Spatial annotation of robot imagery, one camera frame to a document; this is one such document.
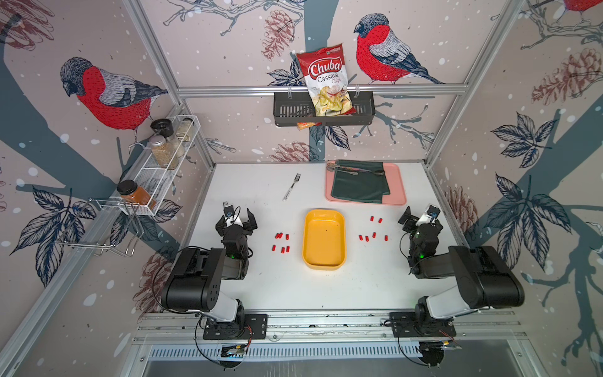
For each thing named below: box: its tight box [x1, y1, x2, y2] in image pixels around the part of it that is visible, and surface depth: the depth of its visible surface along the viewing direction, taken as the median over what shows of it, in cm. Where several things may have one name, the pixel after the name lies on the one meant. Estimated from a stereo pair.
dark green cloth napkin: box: [331, 160, 391, 204], surface depth 113 cm
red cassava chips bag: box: [296, 43, 357, 118], surface depth 86 cm
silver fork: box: [282, 172, 302, 202], surface depth 113 cm
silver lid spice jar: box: [149, 134, 180, 170], surface depth 74 cm
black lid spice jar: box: [149, 118, 176, 143], surface depth 75 cm
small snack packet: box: [296, 121, 317, 131], surface depth 92 cm
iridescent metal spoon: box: [326, 161, 385, 176], surface depth 121 cm
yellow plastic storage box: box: [302, 208, 347, 271], surface depth 95 cm
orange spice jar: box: [116, 179, 157, 210], surface depth 62 cm
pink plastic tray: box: [325, 162, 406, 206], surface depth 113 cm
